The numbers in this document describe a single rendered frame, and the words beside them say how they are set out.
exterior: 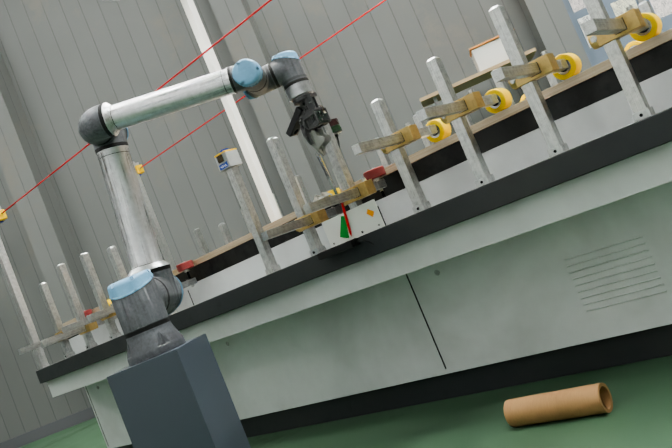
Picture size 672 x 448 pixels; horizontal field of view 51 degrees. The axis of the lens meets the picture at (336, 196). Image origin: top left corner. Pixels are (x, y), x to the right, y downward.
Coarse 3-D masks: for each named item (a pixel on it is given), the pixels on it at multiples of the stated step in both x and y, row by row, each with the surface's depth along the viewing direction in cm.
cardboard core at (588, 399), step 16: (592, 384) 194; (512, 400) 209; (528, 400) 205; (544, 400) 201; (560, 400) 197; (576, 400) 194; (592, 400) 191; (608, 400) 195; (512, 416) 206; (528, 416) 203; (544, 416) 200; (560, 416) 198; (576, 416) 196
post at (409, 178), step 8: (376, 104) 233; (384, 104) 234; (376, 112) 234; (384, 112) 233; (384, 120) 233; (392, 120) 235; (384, 128) 233; (392, 128) 233; (384, 136) 234; (392, 152) 233; (400, 152) 231; (400, 160) 232; (408, 160) 233; (400, 168) 232; (408, 168) 232; (408, 176) 231; (416, 176) 233; (408, 184) 232; (416, 184) 232; (408, 192) 232; (416, 192) 231; (416, 200) 231; (424, 200) 232
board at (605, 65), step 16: (640, 48) 200; (608, 64) 206; (576, 80) 213; (544, 96) 220; (512, 112) 227; (480, 128) 235; (432, 144) 247; (448, 144) 243; (416, 160) 252; (272, 224) 302; (240, 240) 316; (208, 256) 331; (176, 272) 348
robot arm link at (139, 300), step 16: (144, 272) 227; (112, 288) 224; (128, 288) 223; (144, 288) 224; (160, 288) 233; (112, 304) 226; (128, 304) 222; (144, 304) 223; (160, 304) 227; (128, 320) 222; (144, 320) 222
